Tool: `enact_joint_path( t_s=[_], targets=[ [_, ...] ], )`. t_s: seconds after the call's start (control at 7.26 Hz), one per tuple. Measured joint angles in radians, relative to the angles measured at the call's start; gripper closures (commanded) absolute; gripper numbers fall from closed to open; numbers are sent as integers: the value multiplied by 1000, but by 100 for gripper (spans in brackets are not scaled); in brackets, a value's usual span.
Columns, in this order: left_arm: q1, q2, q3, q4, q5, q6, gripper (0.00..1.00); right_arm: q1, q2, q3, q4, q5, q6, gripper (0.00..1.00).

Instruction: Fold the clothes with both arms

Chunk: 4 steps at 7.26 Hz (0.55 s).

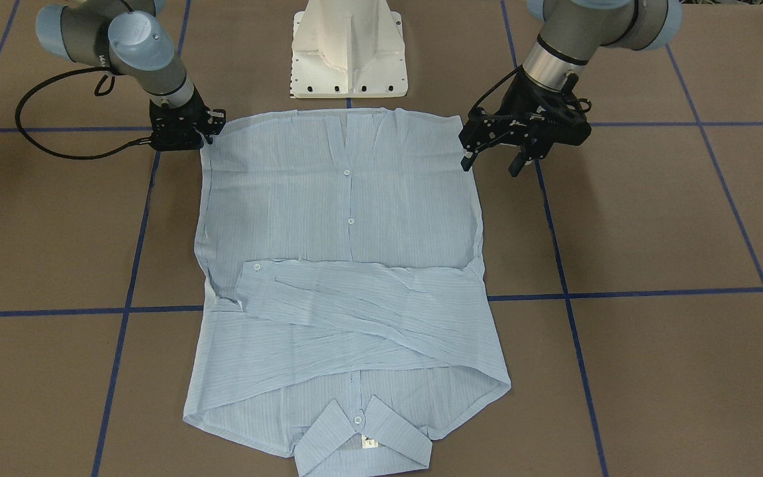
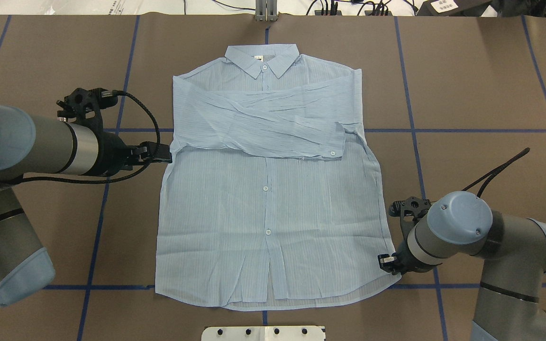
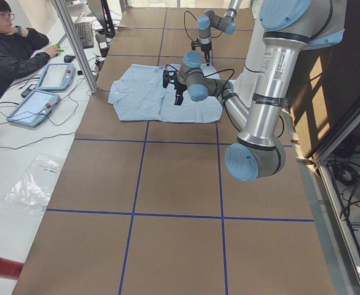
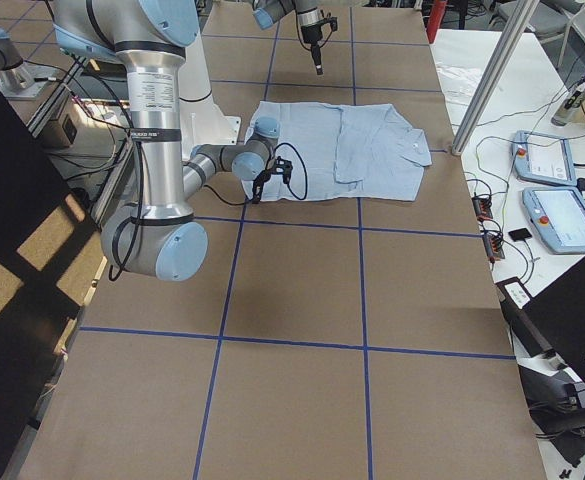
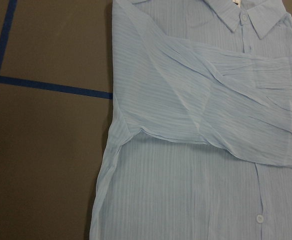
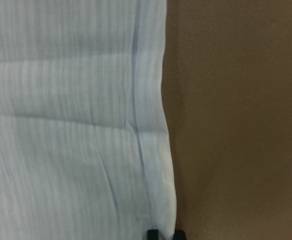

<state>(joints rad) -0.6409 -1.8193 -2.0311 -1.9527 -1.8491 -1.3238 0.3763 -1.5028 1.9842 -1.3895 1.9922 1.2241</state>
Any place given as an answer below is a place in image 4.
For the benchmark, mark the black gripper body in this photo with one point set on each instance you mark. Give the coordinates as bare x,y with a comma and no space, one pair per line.
311,35
260,182

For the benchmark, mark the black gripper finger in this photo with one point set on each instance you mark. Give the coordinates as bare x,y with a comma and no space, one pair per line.
315,50
256,196

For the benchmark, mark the light blue button-up shirt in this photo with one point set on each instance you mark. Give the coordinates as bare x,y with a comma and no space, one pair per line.
345,151

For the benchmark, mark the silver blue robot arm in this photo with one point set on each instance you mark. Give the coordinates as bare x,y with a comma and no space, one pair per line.
157,235
310,22

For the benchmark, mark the grey third robot base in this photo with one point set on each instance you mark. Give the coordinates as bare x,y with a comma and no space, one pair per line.
14,75

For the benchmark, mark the clear plastic bag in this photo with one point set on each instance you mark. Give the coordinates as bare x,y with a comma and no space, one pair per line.
458,84

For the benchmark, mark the orange black connector box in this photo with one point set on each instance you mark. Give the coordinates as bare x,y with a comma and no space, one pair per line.
482,208

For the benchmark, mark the black panel board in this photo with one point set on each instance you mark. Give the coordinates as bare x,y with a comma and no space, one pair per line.
48,253

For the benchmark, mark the far teach pendant tablet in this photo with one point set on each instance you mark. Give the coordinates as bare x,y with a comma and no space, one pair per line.
543,158

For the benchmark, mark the teach pendant tablet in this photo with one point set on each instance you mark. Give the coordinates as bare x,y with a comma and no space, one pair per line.
543,158
558,215

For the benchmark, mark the near teach pendant tablet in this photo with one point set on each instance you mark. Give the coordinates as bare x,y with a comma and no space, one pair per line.
558,215

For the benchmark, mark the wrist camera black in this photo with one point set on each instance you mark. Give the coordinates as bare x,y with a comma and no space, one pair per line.
284,168
331,21

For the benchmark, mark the white central pedestal column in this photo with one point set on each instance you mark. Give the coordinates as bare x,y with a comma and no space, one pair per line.
193,116

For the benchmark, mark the aluminium frame post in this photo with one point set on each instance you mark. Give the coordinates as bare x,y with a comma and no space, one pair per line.
508,40

